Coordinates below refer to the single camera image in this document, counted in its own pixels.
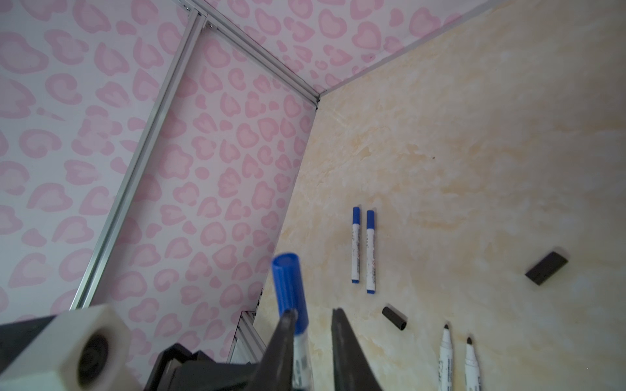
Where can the black pen cap upper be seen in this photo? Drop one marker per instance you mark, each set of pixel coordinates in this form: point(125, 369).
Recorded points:
point(547, 267)

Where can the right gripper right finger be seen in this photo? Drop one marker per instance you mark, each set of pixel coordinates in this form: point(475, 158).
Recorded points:
point(351, 368)

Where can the aluminium frame strut diagonal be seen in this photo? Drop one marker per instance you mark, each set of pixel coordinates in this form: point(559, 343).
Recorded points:
point(108, 237)

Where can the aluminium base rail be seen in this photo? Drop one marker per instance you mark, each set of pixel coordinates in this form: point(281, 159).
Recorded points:
point(247, 345)

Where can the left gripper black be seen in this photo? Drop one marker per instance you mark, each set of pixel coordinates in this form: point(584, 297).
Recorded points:
point(177, 368)

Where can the white marker blue end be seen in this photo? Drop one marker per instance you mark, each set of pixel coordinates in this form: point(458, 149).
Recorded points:
point(370, 252)

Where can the black pen cap small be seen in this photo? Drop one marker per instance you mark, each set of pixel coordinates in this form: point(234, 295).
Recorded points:
point(396, 318)

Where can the white marker blue tip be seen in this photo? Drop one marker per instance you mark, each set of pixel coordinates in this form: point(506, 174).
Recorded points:
point(302, 377)

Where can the white marker pen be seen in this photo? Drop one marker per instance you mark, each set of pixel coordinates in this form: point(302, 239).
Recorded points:
point(355, 245)

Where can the blue pen cap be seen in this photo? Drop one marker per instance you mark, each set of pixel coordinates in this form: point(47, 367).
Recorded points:
point(290, 294)

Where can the white marker centre right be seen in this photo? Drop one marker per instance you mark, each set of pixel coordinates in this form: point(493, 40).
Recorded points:
point(472, 371)

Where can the white marker centre left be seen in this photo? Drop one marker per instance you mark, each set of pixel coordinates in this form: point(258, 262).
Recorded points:
point(445, 373)

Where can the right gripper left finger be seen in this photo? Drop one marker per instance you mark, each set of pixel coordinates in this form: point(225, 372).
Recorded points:
point(275, 371)

